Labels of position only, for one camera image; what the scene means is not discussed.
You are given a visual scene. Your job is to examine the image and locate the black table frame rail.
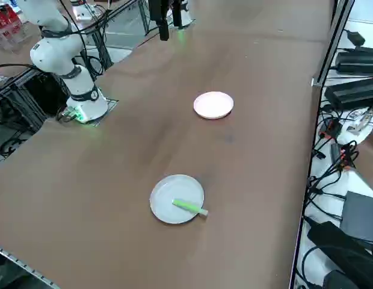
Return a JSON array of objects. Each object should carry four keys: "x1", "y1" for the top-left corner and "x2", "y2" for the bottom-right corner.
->
[{"x1": 289, "y1": 0, "x2": 355, "y2": 289}]

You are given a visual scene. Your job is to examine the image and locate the white plate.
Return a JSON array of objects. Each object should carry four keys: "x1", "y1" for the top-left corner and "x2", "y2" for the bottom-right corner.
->
[{"x1": 193, "y1": 91, "x2": 235, "y2": 120}]

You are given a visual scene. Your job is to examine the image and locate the grey flat box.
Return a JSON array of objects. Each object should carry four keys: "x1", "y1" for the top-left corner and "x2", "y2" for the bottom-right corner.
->
[{"x1": 339, "y1": 191, "x2": 373, "y2": 245}]

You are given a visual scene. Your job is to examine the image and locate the white device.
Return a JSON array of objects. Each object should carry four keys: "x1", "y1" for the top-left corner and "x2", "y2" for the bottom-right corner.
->
[{"x1": 69, "y1": 0, "x2": 94, "y2": 22}]

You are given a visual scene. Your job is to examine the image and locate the green marker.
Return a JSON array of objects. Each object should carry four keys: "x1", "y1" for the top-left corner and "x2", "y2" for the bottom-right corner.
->
[{"x1": 171, "y1": 198, "x2": 209, "y2": 218}]

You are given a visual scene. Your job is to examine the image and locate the black metal frame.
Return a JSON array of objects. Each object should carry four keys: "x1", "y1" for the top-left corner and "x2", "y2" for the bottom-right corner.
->
[{"x1": 0, "y1": 67, "x2": 70, "y2": 134}]

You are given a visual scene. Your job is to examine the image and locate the silver table edge rail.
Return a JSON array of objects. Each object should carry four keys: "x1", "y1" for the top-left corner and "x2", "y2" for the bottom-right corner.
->
[{"x1": 0, "y1": 243, "x2": 60, "y2": 289}]

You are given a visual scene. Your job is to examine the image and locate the red box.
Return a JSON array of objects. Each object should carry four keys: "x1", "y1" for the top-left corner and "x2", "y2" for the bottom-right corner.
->
[{"x1": 0, "y1": 6, "x2": 16, "y2": 28}]

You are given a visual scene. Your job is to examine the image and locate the large black power brick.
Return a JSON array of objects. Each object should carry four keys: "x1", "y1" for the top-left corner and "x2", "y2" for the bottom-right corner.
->
[{"x1": 324, "y1": 76, "x2": 373, "y2": 110}]

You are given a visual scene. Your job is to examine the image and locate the red cable connector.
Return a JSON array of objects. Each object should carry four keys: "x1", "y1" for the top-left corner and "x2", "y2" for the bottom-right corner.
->
[{"x1": 320, "y1": 126, "x2": 341, "y2": 141}]

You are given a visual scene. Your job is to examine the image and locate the clear plastic container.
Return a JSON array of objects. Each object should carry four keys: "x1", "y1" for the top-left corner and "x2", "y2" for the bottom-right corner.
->
[{"x1": 0, "y1": 20, "x2": 35, "y2": 54}]

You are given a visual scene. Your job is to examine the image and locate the pale blue plate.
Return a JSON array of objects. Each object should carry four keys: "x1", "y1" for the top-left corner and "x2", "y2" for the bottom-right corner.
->
[{"x1": 149, "y1": 173, "x2": 205, "y2": 225}]

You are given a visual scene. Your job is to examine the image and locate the small black power adapter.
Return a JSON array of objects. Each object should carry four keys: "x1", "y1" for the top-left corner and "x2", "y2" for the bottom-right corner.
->
[{"x1": 346, "y1": 29, "x2": 366, "y2": 46}]

